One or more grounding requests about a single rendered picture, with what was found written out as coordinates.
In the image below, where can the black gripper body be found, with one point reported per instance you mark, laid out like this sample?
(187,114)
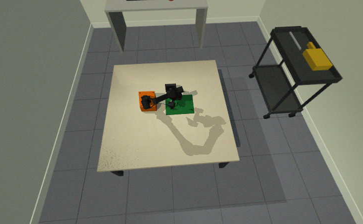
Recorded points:
(172,104)

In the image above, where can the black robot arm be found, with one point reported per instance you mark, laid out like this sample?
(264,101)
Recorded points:
(172,93)

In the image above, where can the green circuit board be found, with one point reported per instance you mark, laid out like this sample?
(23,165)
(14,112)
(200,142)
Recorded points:
(183,106)

